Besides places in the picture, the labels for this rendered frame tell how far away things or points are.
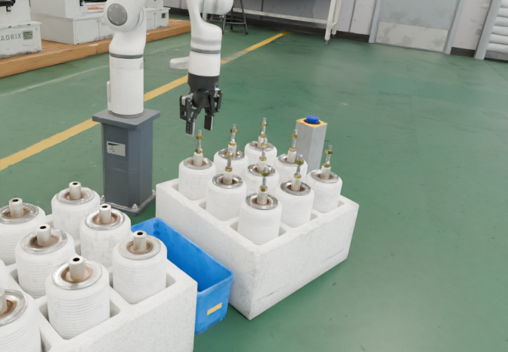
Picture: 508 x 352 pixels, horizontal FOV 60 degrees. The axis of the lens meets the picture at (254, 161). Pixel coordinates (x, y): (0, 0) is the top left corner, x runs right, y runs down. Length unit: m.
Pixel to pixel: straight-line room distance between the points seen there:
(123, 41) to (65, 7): 2.28
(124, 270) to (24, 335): 0.18
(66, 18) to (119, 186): 2.30
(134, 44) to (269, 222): 0.63
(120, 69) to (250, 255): 0.63
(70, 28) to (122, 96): 2.28
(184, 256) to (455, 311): 0.69
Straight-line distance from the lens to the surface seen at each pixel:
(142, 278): 0.81
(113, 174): 1.38
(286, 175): 1.20
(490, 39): 6.10
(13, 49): 3.11
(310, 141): 1.35
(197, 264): 1.08
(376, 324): 1.13
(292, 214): 1.06
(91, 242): 0.90
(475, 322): 1.26
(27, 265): 0.85
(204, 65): 1.03
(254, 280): 0.98
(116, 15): 1.24
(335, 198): 1.16
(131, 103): 1.30
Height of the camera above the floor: 0.73
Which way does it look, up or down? 24 degrees down
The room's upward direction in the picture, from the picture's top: 7 degrees clockwise
